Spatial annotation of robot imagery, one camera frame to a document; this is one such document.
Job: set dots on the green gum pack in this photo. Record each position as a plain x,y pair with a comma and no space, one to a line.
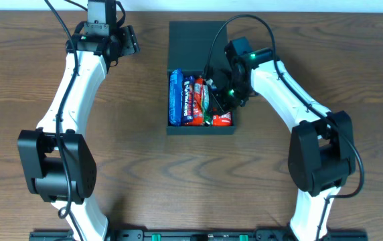
206,105

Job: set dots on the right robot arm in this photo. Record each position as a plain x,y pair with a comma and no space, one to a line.
320,158

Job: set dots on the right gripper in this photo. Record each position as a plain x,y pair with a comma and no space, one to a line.
219,84

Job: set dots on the black gift box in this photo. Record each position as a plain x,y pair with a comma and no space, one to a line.
190,43

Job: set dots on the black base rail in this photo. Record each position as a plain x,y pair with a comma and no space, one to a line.
257,235

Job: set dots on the red Pringles can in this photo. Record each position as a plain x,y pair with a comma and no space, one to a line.
223,120

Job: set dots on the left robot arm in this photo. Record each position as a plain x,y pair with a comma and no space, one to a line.
57,163

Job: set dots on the blue small card box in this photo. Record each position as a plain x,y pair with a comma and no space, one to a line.
211,85

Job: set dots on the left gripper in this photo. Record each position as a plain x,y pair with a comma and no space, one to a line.
130,40

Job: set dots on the blue cookie packet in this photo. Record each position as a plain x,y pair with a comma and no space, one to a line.
175,97

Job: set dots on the purple Dairy Milk bar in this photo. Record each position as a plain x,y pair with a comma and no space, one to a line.
188,100

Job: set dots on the red candy bag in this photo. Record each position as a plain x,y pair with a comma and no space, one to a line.
198,116

